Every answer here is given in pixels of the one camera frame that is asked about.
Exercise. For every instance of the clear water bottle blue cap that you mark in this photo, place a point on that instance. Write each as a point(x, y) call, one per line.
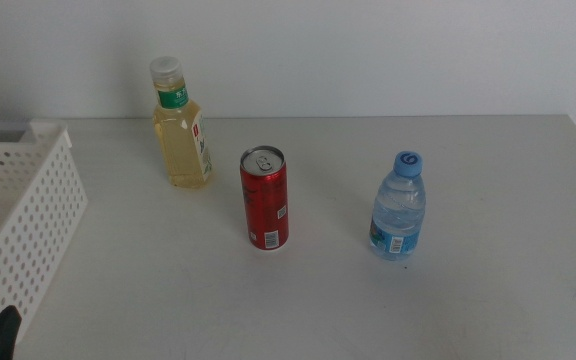
point(398, 210)

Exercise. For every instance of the red drink can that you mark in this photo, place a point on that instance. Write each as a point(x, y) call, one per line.
point(265, 200)

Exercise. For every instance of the yellow tea bottle green label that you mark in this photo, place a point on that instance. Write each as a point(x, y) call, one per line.
point(180, 150)

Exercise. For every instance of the white perforated plastic basket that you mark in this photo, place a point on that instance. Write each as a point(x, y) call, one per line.
point(43, 127)

